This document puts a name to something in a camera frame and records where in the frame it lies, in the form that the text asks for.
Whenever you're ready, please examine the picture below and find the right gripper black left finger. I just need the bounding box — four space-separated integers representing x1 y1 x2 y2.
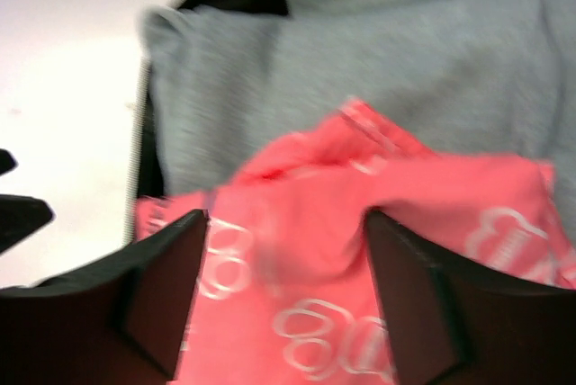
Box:
1 210 207 384

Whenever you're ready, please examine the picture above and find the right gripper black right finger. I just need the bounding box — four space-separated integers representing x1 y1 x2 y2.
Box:
364 211 575 385

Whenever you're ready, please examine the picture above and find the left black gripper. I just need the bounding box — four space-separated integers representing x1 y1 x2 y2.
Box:
0 148 55 254

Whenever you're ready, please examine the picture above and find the pink patterned garment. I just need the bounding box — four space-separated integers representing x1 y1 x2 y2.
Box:
135 100 575 384

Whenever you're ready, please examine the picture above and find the grey garment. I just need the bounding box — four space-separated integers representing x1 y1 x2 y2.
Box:
141 0 575 193

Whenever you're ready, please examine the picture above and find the black hard-shell suitcase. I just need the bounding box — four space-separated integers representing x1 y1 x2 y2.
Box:
122 0 289 245

